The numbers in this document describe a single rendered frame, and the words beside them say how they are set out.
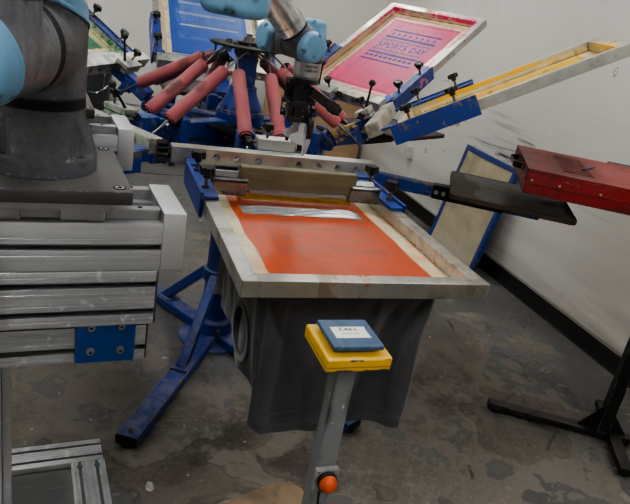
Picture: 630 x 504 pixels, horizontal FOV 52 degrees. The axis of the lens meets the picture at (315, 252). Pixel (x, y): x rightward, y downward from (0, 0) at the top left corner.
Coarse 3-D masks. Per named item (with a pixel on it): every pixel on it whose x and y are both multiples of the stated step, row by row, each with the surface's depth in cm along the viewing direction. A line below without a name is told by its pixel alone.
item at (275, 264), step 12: (240, 204) 183; (252, 204) 185; (264, 204) 186; (276, 204) 188; (288, 204) 190; (240, 216) 174; (252, 216) 175; (264, 216) 177; (276, 216) 179; (288, 216) 180; (300, 216) 182; (252, 228) 167; (252, 240) 159; (264, 240) 160; (264, 252) 153; (276, 252) 154; (264, 264) 147; (276, 264) 148; (288, 264) 149; (300, 264) 150; (312, 264) 151; (324, 264) 153; (336, 264) 154
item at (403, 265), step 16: (320, 208) 192; (336, 208) 194; (352, 208) 197; (352, 224) 183; (368, 224) 186; (384, 240) 175; (400, 256) 166; (352, 272) 151; (368, 272) 153; (384, 272) 154; (400, 272) 156; (416, 272) 158
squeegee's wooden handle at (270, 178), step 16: (240, 176) 182; (256, 176) 183; (272, 176) 185; (288, 176) 186; (304, 176) 188; (320, 176) 189; (336, 176) 191; (352, 176) 193; (304, 192) 190; (320, 192) 191; (336, 192) 193
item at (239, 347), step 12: (228, 276) 176; (216, 288) 190; (228, 288) 178; (228, 300) 178; (240, 300) 157; (252, 300) 149; (228, 312) 178; (240, 312) 163; (252, 312) 149; (240, 324) 162; (252, 324) 149; (240, 336) 160; (252, 336) 149; (240, 348) 159; (240, 360) 155
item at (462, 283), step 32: (224, 224) 156; (416, 224) 181; (224, 256) 145; (448, 256) 162; (256, 288) 130; (288, 288) 133; (320, 288) 135; (352, 288) 137; (384, 288) 140; (416, 288) 143; (448, 288) 145; (480, 288) 148
